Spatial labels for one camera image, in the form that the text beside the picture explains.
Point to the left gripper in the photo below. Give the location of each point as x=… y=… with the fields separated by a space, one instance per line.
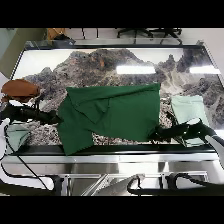
x=51 y=118

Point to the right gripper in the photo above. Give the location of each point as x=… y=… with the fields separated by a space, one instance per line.
x=163 y=132

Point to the dark green T-shirt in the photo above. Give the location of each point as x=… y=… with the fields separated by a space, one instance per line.
x=116 y=115

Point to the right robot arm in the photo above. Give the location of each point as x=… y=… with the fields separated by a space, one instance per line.
x=200 y=130

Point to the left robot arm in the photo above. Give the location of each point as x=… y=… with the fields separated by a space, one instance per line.
x=23 y=113

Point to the pale green garment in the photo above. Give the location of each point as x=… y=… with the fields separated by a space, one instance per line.
x=188 y=110
x=16 y=136

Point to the brown garment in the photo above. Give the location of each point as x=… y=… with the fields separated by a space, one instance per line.
x=20 y=90

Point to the black office chair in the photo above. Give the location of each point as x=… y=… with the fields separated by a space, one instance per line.
x=135 y=31
x=166 y=31

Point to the silver frame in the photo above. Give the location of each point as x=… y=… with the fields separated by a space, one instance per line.
x=110 y=163

